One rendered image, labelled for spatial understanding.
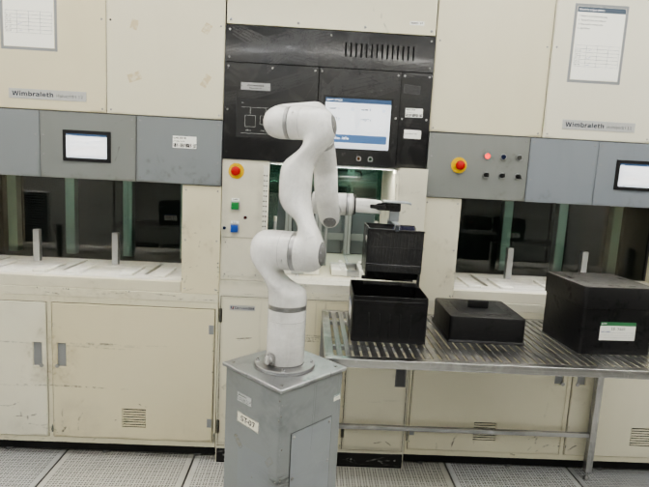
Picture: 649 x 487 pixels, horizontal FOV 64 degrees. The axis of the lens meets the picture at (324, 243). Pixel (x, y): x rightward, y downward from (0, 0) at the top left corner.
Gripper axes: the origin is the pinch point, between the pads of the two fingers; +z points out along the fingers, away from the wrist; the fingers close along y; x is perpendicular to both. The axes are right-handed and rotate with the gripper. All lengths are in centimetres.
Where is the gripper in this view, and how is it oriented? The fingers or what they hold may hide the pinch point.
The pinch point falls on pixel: (394, 207)
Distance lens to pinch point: 198.9
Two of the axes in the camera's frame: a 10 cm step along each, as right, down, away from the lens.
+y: 0.0, 1.3, -9.9
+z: 10.0, 0.5, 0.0
